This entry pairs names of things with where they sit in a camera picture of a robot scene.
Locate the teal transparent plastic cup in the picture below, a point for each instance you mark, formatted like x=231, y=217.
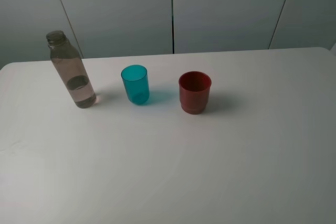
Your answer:
x=135, y=80

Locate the smoky transparent plastic bottle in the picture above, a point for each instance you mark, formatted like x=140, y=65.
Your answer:
x=68, y=63

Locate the red plastic cup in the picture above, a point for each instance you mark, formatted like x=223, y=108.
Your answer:
x=194, y=88

